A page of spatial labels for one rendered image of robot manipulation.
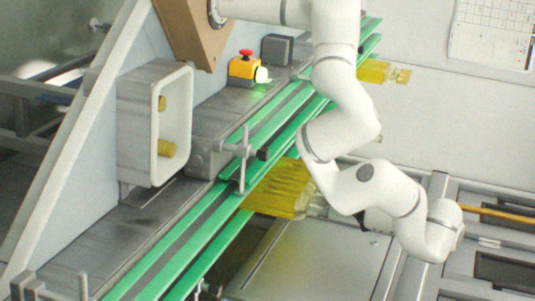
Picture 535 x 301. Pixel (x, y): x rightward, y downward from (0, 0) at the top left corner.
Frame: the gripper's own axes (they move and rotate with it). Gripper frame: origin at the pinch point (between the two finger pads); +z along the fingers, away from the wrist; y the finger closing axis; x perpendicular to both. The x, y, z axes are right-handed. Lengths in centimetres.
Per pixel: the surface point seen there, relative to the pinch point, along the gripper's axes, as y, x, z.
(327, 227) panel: -13.8, -7.7, 8.3
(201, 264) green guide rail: -5.1, 39.6, 13.0
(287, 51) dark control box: 20, -42, 46
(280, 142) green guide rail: 5.2, -7.4, 24.8
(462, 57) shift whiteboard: -88, -566, 140
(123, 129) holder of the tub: 21, 45, 30
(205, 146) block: 13.0, 23.6, 25.7
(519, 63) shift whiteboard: -83, -581, 81
